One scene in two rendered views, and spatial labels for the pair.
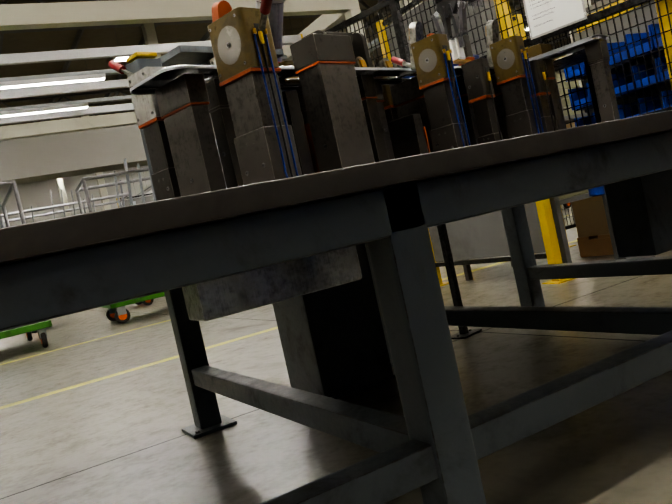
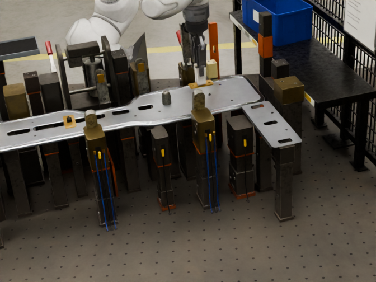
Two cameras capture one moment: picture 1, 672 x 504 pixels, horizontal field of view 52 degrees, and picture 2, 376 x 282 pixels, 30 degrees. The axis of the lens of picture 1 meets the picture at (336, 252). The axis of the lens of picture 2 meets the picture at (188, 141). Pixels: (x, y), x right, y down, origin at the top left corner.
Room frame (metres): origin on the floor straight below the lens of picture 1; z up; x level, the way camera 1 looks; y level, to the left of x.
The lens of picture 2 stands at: (0.35, -1.60, 2.15)
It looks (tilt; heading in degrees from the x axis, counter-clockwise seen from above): 31 degrees down; 31
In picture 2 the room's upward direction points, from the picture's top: 4 degrees counter-clockwise
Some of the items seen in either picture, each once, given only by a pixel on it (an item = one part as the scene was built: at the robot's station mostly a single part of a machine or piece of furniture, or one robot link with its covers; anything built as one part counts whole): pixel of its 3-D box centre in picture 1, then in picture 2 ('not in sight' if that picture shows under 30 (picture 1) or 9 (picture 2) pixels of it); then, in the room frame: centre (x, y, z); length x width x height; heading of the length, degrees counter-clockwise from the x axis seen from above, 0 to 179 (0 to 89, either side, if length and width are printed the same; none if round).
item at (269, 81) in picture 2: not in sight; (273, 120); (2.43, -0.72, 0.85); 0.12 x 0.03 x 0.30; 45
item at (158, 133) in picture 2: (488, 110); (164, 172); (1.98, -0.52, 0.84); 0.10 x 0.05 x 0.29; 45
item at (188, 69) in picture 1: (366, 77); (64, 125); (1.91, -0.19, 1.00); 1.38 x 0.22 x 0.02; 135
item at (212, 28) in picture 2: not in sight; (215, 85); (2.43, -0.49, 0.95); 0.03 x 0.01 x 0.50; 135
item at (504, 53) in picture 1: (521, 96); (206, 162); (2.06, -0.64, 0.87); 0.12 x 0.07 x 0.35; 45
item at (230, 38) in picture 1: (261, 106); not in sight; (1.37, 0.08, 0.88); 0.14 x 0.09 x 0.36; 45
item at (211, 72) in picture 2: not in sight; (213, 105); (2.40, -0.49, 0.88); 0.04 x 0.04 x 0.37; 45
